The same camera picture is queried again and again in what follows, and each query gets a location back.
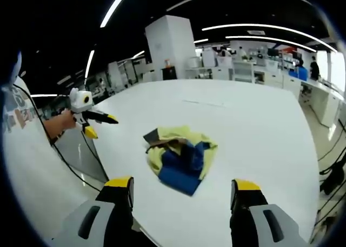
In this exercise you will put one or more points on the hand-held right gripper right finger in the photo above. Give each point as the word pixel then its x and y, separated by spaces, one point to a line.
pixel 270 225

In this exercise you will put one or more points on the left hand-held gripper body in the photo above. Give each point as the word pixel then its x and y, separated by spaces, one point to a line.
pixel 78 101

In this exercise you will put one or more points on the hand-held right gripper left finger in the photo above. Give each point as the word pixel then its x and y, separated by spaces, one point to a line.
pixel 92 225

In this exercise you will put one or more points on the yellow and blue garment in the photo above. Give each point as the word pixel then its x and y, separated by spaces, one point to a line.
pixel 183 155

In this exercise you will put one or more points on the person's left hand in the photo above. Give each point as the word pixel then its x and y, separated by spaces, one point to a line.
pixel 67 121

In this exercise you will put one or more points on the tall white cabinet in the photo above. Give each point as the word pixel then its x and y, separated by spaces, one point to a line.
pixel 116 75

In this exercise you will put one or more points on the black cabinet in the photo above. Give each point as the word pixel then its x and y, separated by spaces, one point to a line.
pixel 169 74

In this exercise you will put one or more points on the white square column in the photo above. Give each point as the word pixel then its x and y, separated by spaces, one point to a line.
pixel 170 44

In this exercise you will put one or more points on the low white cabinet row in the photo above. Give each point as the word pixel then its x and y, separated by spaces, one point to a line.
pixel 208 73

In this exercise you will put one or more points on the long white counter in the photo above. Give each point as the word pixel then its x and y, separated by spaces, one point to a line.
pixel 321 101

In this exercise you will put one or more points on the white shelving unit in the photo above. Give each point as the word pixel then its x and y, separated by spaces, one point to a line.
pixel 243 71

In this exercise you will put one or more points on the ceiling air vent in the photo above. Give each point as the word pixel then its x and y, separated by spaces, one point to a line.
pixel 255 32

